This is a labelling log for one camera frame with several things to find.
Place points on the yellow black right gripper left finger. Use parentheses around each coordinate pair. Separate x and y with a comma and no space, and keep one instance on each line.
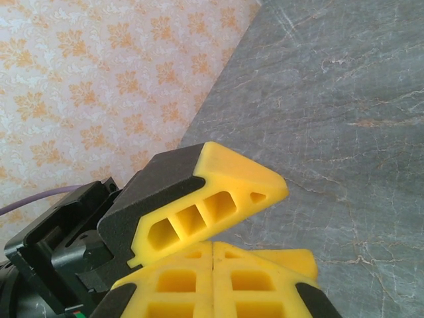
(185,285)

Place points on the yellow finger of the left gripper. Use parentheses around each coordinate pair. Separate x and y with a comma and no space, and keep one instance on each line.
(295,260)

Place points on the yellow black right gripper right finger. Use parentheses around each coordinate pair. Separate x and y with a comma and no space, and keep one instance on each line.
(251,288)

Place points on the orange floral patterned cloth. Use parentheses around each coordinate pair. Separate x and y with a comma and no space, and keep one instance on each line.
(99,83)

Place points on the large yellow finger of the left gripper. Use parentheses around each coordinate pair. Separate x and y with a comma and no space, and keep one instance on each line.
(159,189)

